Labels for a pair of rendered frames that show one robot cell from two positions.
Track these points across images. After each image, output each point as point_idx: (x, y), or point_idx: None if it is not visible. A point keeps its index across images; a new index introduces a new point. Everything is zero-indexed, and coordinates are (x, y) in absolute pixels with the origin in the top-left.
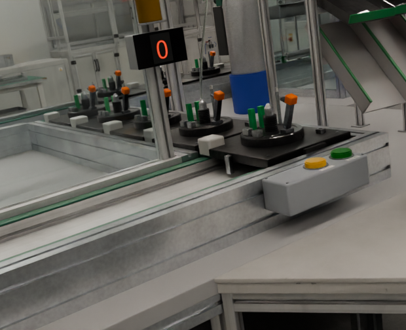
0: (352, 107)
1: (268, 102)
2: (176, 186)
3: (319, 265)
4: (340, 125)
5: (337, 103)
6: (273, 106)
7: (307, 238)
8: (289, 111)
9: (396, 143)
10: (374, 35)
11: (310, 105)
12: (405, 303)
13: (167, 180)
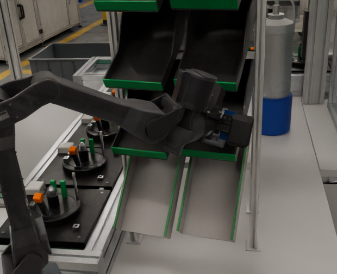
0: (315, 176)
1: (275, 129)
2: None
3: None
4: (248, 197)
5: (324, 161)
6: None
7: None
8: (38, 205)
9: (206, 256)
10: (191, 157)
11: (308, 148)
12: None
13: None
